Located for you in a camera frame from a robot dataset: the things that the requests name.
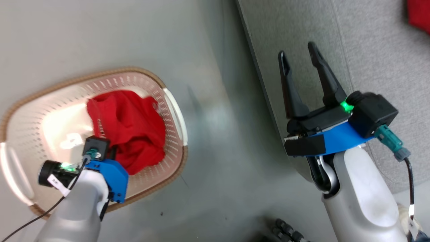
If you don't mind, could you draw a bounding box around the white laundry basket brown rim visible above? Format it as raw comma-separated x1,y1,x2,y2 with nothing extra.
0,66,189,219

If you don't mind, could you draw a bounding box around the red jersey white trim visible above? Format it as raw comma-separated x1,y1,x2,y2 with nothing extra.
406,0,430,36

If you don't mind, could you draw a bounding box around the grey fabric sofa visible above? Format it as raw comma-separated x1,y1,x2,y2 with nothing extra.
235,0,430,194

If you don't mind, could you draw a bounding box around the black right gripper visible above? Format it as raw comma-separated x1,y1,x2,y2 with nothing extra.
277,41,353,157

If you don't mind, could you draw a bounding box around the blue right camera mount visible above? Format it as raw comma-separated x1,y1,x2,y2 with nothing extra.
315,119,377,157

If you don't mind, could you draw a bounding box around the plain red shirt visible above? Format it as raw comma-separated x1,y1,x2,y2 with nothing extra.
86,89,167,176

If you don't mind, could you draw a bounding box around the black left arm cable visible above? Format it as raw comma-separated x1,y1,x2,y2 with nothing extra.
0,158,88,242

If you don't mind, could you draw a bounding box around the black cable teal connector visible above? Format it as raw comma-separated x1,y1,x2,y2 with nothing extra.
375,124,416,218

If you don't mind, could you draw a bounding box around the blue left camera mount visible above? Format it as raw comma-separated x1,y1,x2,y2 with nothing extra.
85,159,129,203

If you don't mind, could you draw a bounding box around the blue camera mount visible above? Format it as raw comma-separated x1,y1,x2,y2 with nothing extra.
85,159,129,203
315,119,377,157

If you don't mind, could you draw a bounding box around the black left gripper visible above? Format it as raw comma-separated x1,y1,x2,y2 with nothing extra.
38,160,78,189

